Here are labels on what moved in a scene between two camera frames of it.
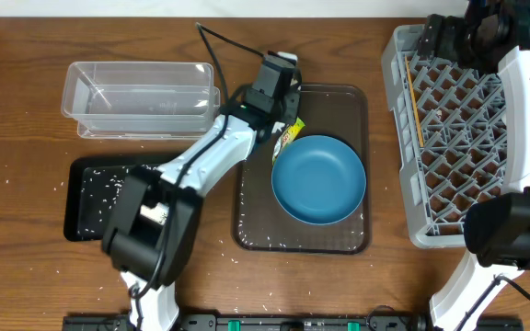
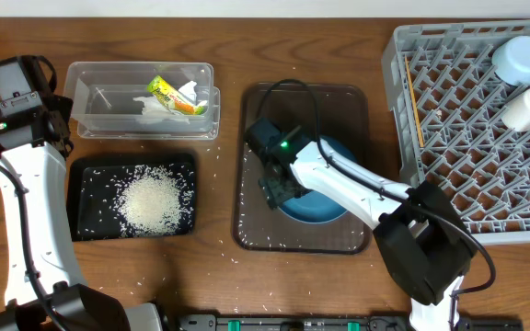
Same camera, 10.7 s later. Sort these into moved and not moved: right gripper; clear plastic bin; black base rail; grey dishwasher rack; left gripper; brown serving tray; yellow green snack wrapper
Moved: right gripper; yellow green snack wrapper; left gripper
Not moved: brown serving tray; black base rail; clear plastic bin; grey dishwasher rack
